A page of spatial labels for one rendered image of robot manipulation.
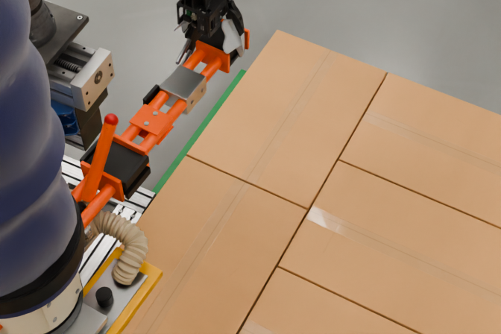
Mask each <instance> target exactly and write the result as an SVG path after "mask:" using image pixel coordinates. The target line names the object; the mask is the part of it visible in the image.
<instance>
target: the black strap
mask: <svg viewBox="0 0 501 334"><path fill-rule="evenodd" d="M72 198H73V201H74V203H75V209H76V214H77V224H76V227H75V231H74V233H73V235H72V237H71V239H70V241H69V243H68V245H67V247H66V249H65V251H64V252H63V254H62V255H61V256H60V258H59V259H58V260H57V261H56V262H55V263H54V264H52V265H51V266H50V267H49V268H48V269H47V270H46V271H45V272H44V273H43V274H42V275H40V276H39V277H38V278H36V279H35V280H34V281H33V282H32V283H29V284H27V285H26V286H23V287H21V288H20V289H17V290H16V291H14V292H11V293H10V294H6V295H4V296H1V297H0V315H7V314H13V313H16V312H21V311H23V310H26V309H29V308H31V307H33V306H36V305H38V304H40V303H42V302H43V301H44V300H47V299H48V298H50V297H51V296H52V295H53V294H55V293H56V292H57V291H59V290H60V289H61V288H62V287H63V286H64V285H65V284H66V282H67V281H68V280H69V279H70V277H71V276H72V275H73V274H74V272H75V270H76V268H77V266H78V264H79V262H80V260H81V257H82V254H83V251H84V244H85V229H84V223H83V220H82V218H81V212H80V210H79V206H78V204H77V202H76V200H75V198H74V197H73V195H72Z"/></svg>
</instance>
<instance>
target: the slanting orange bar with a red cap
mask: <svg viewBox="0 0 501 334"><path fill-rule="evenodd" d="M118 123H119V119H118V117H117V115H116V114H114V113H109V114H107V115H106V116H105V117H104V123H103V126H102V129H101V133H100V136H99V139H98V143H97V146H96V149H95V153H94V156H93V158H92V163H91V166H90V169H89V174H88V176H87V179H86V183H85V186H84V189H83V194H82V196H81V199H82V200H83V201H86V202H91V201H92V200H93V199H94V197H95V196H96V192H97V190H98V185H99V183H100V180H101V176H102V173H103V170H104V166H105V163H106V160H107V156H108V154H109V150H110V146H111V143H112V141H113V136H114V133H115V131H116V126H117V124H118Z"/></svg>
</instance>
